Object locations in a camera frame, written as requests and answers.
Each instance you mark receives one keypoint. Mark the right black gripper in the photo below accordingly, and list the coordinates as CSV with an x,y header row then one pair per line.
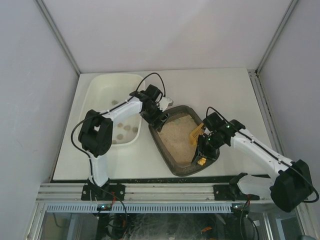
x,y
206,150

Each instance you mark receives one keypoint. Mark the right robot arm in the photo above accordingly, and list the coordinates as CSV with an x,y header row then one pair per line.
x,y
288,183

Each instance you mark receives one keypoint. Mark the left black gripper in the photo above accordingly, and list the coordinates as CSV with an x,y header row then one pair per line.
x,y
157,119

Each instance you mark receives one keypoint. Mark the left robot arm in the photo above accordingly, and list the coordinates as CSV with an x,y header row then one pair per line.
x,y
96,133

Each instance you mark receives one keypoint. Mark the grey slotted cable duct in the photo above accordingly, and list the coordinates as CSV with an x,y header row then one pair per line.
x,y
140,208

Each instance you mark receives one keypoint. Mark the white plastic tub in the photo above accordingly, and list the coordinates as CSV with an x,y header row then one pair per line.
x,y
105,88

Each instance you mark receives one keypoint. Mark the dark brown litter box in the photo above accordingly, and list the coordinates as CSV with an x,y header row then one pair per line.
x,y
178,169

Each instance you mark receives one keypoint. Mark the beige litter pellets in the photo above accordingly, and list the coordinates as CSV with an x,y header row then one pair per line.
x,y
175,138

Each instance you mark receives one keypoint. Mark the aluminium mounting rail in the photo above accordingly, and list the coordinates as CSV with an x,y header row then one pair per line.
x,y
137,192

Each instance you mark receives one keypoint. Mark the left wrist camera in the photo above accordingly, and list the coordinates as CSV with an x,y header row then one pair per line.
x,y
153,92

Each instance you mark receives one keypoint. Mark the yellow litter scoop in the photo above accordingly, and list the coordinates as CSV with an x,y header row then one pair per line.
x,y
193,140

